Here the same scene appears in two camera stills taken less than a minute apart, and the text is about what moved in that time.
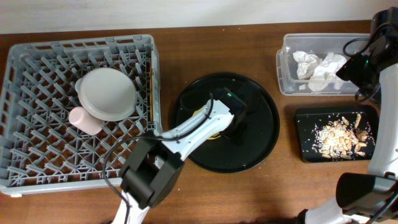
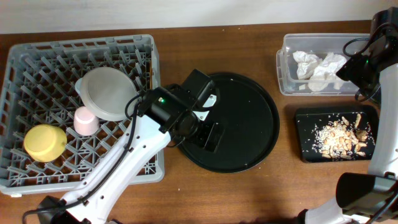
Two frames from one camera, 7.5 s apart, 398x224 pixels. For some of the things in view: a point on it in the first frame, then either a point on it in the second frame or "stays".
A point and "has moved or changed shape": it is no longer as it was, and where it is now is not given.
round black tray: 244,144 stays
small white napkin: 306,64 stays
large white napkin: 325,74 stays
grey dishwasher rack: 40,151 stays
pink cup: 81,119 has moved or changed shape
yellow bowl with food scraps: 201,111 has moved or changed shape
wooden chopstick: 151,88 has moved or changed shape
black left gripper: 254,92 → 208,137
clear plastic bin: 307,64 stays
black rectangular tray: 337,132 stays
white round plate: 106,94 stays
